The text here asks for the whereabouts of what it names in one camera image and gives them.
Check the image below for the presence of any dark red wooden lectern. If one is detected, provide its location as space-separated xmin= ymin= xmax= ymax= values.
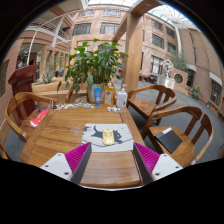
xmin=8 ymin=64 xmax=38 ymax=116

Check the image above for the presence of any blue squeeze tube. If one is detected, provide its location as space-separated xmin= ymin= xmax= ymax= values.
xmin=93 ymin=87 xmax=103 ymax=108

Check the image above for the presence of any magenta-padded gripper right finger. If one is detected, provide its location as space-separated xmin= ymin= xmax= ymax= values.
xmin=132 ymin=142 xmax=184 ymax=186

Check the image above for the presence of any yellow computer mouse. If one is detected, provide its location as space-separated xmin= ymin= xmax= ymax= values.
xmin=102 ymin=128 xmax=116 ymax=146

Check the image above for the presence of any black notebook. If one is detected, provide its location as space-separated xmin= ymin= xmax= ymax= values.
xmin=154 ymin=126 xmax=184 ymax=154

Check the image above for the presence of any long wooden planter with plants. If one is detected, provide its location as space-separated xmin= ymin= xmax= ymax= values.
xmin=31 ymin=71 xmax=73 ymax=98

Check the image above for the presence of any green plant in white pot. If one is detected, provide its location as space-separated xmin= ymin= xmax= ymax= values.
xmin=56 ymin=38 xmax=129 ymax=104

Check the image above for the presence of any white abstract sculpture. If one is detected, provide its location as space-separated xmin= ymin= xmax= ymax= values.
xmin=162 ymin=59 xmax=175 ymax=78

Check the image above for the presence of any white pump bottle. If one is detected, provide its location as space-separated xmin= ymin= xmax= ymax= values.
xmin=116 ymin=83 xmax=129 ymax=109

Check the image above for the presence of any yellow liquid soap bottle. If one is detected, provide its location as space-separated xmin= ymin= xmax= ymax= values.
xmin=104 ymin=81 xmax=115 ymax=108

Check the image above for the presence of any red paper bag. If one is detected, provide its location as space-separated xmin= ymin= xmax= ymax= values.
xmin=29 ymin=109 xmax=50 ymax=129

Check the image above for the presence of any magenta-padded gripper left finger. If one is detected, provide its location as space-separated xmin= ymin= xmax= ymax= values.
xmin=39 ymin=142 xmax=93 ymax=185

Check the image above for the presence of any dark bust statue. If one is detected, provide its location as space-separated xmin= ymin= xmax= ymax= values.
xmin=16 ymin=49 xmax=29 ymax=69

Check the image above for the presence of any white cat-print mouse pad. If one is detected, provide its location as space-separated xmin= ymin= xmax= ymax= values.
xmin=81 ymin=123 xmax=135 ymax=153

